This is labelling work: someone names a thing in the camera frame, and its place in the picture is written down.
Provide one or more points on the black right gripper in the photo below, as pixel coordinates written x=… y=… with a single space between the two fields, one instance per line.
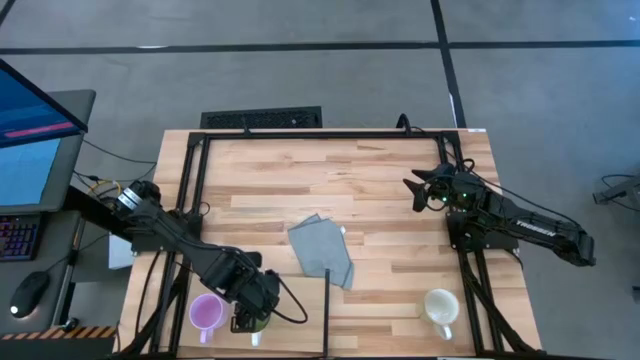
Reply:
x=455 y=186

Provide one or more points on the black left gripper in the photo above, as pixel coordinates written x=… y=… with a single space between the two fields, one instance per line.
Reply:
x=260 y=297

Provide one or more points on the green ribbed mug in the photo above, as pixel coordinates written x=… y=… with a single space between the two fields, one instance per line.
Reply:
x=256 y=339

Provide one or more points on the pink mug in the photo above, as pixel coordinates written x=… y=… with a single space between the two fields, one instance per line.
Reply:
x=207 y=312

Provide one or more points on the cream white mug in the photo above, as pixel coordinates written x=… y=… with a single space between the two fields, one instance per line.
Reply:
x=440 y=306

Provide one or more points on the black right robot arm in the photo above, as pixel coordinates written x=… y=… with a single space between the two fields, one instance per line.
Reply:
x=540 y=230

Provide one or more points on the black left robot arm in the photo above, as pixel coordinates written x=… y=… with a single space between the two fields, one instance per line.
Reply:
x=180 y=240

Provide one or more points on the wooden shelf board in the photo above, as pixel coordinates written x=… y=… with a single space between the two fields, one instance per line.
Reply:
x=300 y=330

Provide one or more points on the black table clamp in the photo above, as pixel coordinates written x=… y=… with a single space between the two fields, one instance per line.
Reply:
x=401 y=121
x=246 y=130

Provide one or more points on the grey folded cloth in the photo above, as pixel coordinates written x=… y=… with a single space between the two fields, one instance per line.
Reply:
x=320 y=250

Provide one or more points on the white box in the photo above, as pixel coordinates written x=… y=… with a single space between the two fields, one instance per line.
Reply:
x=119 y=255

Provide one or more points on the black keyboard on floor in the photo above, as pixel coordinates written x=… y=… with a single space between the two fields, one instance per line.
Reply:
x=260 y=119

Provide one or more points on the orange black hazard tape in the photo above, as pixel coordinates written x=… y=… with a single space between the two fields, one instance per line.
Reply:
x=60 y=333

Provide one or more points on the grey desk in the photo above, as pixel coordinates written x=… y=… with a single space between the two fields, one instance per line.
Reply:
x=57 y=235

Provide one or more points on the black computer mouse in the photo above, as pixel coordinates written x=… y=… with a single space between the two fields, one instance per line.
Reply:
x=30 y=292

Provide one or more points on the backlit black keyboard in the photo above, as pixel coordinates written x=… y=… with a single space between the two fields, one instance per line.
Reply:
x=17 y=237

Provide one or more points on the grey framed monitor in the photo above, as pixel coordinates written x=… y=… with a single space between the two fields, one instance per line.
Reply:
x=30 y=175

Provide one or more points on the tilted black monitor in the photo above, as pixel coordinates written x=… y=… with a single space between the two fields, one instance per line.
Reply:
x=30 y=110

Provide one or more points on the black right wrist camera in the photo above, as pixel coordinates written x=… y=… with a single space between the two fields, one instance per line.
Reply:
x=421 y=202

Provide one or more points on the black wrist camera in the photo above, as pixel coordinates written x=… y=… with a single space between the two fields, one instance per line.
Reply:
x=421 y=202
x=254 y=259

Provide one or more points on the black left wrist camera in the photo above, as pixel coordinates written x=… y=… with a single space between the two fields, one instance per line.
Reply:
x=254 y=259

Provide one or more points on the black shelf post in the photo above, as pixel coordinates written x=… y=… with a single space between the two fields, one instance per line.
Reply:
x=326 y=310

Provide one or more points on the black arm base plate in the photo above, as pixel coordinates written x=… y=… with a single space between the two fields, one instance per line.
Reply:
x=145 y=245
x=500 y=242

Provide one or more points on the black metal table frame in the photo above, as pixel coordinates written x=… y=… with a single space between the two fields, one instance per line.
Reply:
x=325 y=134

